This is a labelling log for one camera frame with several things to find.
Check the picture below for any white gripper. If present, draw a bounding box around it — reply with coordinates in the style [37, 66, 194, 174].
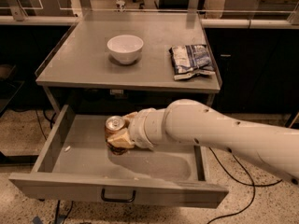
[107, 108, 154, 149]

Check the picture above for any orange soda can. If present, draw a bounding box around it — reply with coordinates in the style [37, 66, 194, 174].
[105, 116, 127, 155]

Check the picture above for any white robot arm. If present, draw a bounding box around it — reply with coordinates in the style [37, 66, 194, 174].
[107, 99, 299, 185]

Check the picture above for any grey open top drawer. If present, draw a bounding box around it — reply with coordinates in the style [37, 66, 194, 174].
[9, 105, 228, 208]

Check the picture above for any grey counter cabinet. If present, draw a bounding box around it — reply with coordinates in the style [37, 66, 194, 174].
[34, 10, 223, 127]

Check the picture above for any white ceramic bowl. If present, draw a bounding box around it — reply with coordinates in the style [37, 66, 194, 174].
[107, 35, 144, 64]

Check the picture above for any blue white chip bag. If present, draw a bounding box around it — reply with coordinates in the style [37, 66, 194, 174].
[169, 44, 215, 80]

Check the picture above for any black drawer handle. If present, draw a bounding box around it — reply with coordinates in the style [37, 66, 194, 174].
[100, 189, 136, 203]

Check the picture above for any black floor cable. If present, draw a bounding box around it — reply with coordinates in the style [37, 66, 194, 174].
[205, 147, 283, 224]

